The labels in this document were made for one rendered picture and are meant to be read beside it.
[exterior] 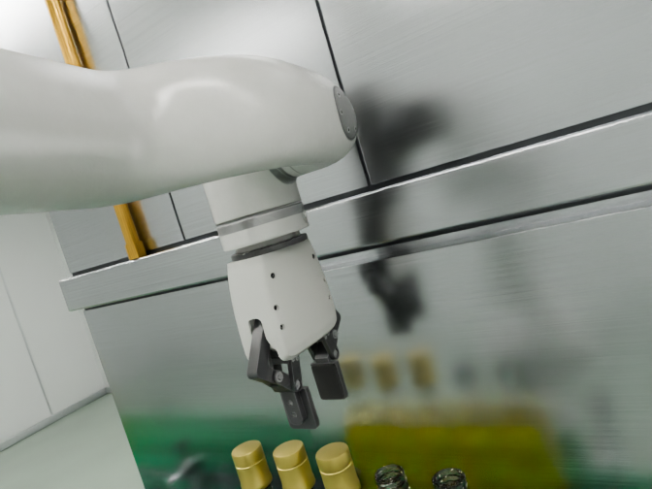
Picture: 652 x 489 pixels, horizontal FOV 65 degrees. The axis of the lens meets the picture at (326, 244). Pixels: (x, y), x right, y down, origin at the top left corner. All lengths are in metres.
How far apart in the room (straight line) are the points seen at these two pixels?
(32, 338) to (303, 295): 6.33
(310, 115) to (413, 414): 0.38
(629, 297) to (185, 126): 0.39
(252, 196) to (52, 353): 6.44
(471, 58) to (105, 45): 0.54
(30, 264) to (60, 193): 6.52
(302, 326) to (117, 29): 0.54
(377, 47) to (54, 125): 0.37
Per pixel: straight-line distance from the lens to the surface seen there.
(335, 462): 0.53
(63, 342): 6.90
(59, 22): 0.92
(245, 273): 0.45
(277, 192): 0.45
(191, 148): 0.34
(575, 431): 0.58
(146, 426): 1.03
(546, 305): 0.53
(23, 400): 6.71
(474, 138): 0.54
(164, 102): 0.35
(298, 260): 0.48
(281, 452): 0.57
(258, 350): 0.45
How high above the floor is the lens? 1.57
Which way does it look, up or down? 5 degrees down
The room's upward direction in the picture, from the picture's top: 17 degrees counter-clockwise
